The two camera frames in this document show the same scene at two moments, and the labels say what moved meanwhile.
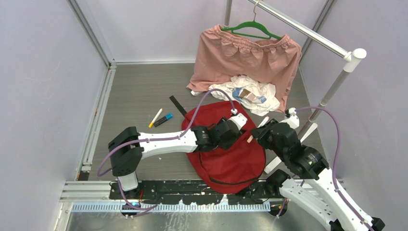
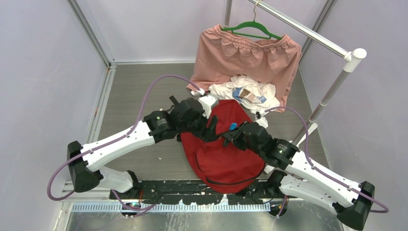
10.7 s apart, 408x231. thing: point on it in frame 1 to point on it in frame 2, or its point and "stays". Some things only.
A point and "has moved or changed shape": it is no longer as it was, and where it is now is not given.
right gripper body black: x=264 y=137 to x=241 y=142
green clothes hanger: x=252 y=24 stays
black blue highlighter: x=164 y=119 has moved or changed shape
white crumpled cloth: x=261 y=98 stays
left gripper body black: x=225 y=144 to x=199 y=128
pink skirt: x=223 y=56 stays
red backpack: x=236 y=170 stays
